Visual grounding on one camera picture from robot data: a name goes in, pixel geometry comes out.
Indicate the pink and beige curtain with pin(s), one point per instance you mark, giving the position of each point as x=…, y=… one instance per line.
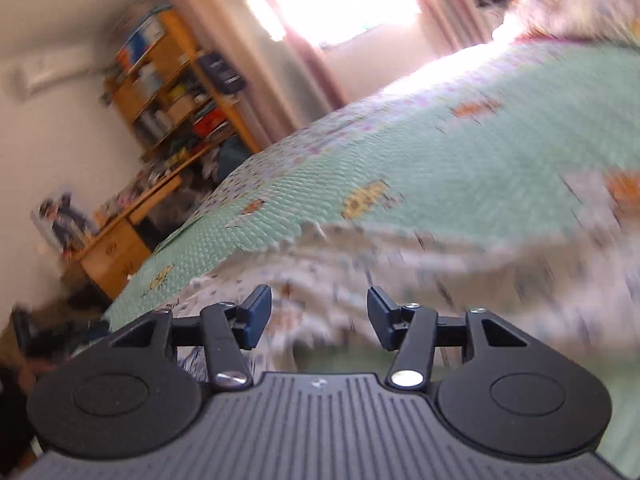
x=260, y=60
x=450, y=5

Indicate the wall poster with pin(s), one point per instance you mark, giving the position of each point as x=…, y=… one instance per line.
x=65, y=222

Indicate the black chair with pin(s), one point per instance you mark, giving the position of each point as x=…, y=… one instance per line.
x=55, y=335

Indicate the white air conditioner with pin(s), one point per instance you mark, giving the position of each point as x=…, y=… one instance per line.
x=50, y=70

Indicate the green quilted bee bedspread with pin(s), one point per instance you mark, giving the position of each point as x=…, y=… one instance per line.
x=450, y=170

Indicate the navy tote bag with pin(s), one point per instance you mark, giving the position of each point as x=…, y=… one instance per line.
x=222, y=72

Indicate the white printed long-sleeve shirt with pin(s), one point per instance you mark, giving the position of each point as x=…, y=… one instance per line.
x=375, y=265

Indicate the window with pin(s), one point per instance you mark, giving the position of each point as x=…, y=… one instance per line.
x=345, y=5

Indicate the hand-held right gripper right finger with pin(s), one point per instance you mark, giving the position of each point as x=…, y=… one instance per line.
x=380, y=315

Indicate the wooden bookshelf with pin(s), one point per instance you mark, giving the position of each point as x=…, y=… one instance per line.
x=175, y=85

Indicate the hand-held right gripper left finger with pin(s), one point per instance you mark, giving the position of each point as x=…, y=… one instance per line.
x=260, y=310

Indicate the floral pink pillow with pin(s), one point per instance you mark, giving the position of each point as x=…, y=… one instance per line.
x=575, y=5

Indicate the wooden desk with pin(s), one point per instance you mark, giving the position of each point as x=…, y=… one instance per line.
x=110, y=260

